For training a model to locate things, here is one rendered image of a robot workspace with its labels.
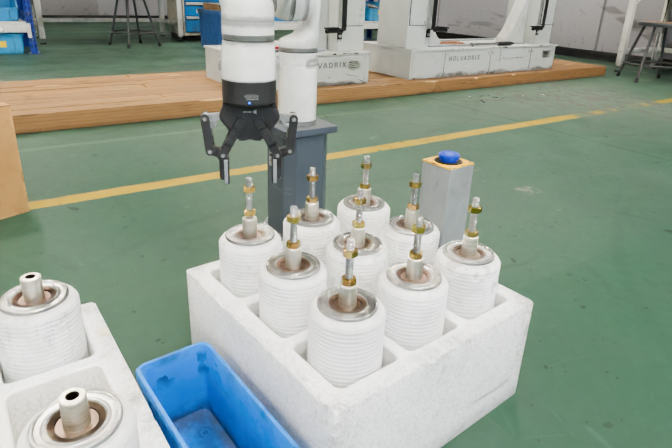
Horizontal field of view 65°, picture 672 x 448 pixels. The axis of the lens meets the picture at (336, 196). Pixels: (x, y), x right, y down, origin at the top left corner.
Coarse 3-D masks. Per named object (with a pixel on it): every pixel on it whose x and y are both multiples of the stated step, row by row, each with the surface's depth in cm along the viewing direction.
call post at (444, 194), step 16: (432, 176) 100; (448, 176) 97; (464, 176) 100; (432, 192) 101; (448, 192) 98; (464, 192) 101; (432, 208) 102; (448, 208) 100; (464, 208) 103; (448, 224) 101; (464, 224) 105; (448, 240) 103
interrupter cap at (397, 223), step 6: (396, 216) 90; (402, 216) 91; (390, 222) 88; (396, 222) 88; (402, 222) 89; (426, 222) 89; (390, 228) 87; (396, 228) 86; (402, 228) 86; (408, 228) 87; (426, 228) 86; (432, 228) 86; (408, 234) 84; (426, 234) 85
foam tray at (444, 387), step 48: (192, 288) 85; (192, 336) 90; (240, 336) 74; (384, 336) 71; (480, 336) 73; (288, 384) 65; (384, 384) 63; (432, 384) 69; (480, 384) 78; (288, 432) 68; (336, 432) 59; (384, 432) 65; (432, 432) 73
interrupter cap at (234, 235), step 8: (240, 224) 85; (232, 232) 82; (240, 232) 83; (264, 232) 83; (272, 232) 83; (232, 240) 79; (240, 240) 80; (248, 240) 80; (256, 240) 80; (264, 240) 80
